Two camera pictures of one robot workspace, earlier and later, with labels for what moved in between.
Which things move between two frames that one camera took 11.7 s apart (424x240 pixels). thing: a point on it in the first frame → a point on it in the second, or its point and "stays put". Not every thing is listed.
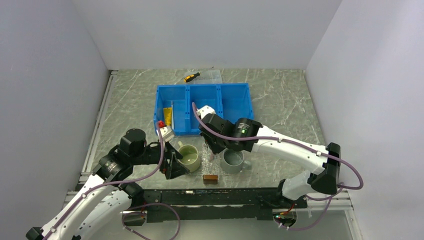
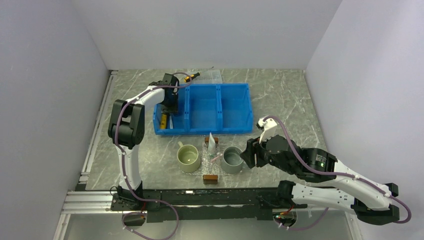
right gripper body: [215, 144] → [263, 157]
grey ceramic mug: [232, 161] stays put
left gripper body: [152, 154] → [171, 105]
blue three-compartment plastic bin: [173, 104] stays put
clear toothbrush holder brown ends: [210, 162] stays put
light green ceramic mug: [190, 159] stays put
